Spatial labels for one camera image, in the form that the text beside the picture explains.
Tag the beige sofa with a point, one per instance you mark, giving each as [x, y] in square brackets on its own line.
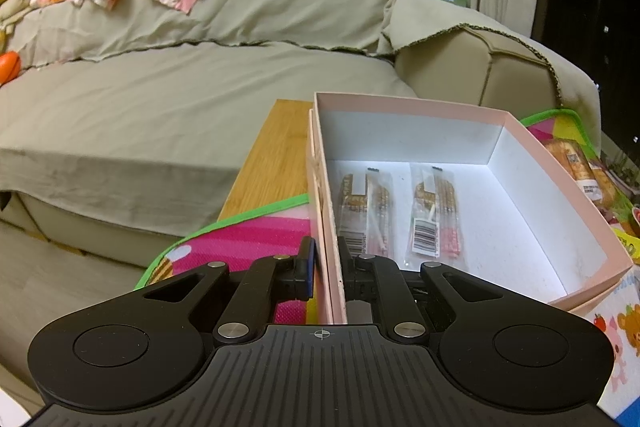
[505, 62]

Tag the colourful play mat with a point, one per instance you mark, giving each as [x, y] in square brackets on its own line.
[270, 237]

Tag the dark cabinet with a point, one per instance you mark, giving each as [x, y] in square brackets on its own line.
[590, 7]

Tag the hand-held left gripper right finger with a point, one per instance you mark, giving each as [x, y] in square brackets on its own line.
[348, 274]

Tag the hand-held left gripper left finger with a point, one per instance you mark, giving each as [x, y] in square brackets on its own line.
[308, 268]

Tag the beige sofa cover cloth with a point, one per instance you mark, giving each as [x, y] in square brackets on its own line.
[200, 107]

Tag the pink cardboard box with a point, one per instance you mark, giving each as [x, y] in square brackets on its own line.
[510, 227]

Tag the clear snack stick packet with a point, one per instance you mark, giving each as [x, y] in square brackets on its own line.
[436, 212]
[367, 207]

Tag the orange ball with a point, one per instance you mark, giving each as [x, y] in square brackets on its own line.
[9, 68]

